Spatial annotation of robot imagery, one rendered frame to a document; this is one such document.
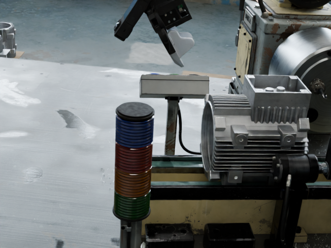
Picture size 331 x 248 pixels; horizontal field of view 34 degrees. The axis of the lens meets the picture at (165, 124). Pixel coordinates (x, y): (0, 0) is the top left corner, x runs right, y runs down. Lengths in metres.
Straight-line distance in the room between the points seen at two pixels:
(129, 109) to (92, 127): 0.88
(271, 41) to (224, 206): 0.59
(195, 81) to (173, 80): 0.05
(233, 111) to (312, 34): 0.46
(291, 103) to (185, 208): 0.32
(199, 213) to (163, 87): 0.33
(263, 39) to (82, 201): 0.71
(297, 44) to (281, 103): 0.39
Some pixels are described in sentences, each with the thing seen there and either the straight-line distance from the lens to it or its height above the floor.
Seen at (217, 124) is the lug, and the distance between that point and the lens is 1.12.
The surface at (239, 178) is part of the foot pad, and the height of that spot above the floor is 0.97.
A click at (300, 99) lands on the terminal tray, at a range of 1.17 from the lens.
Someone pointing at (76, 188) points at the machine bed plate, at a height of 0.80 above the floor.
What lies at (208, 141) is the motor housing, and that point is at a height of 0.97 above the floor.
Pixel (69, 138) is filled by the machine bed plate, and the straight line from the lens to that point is 1.65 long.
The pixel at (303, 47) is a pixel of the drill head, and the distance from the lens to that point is 1.48.
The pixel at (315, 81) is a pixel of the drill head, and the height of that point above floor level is 1.07.
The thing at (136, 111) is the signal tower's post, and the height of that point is 1.22.
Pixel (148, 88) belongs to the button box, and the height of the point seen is 1.05.
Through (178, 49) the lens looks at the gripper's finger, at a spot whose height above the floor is 1.20.
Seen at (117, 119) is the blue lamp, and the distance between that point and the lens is 0.83.
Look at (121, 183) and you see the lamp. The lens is 0.87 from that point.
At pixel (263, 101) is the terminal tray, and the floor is 1.13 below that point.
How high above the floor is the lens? 1.57
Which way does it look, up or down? 26 degrees down
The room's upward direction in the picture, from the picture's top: 4 degrees clockwise
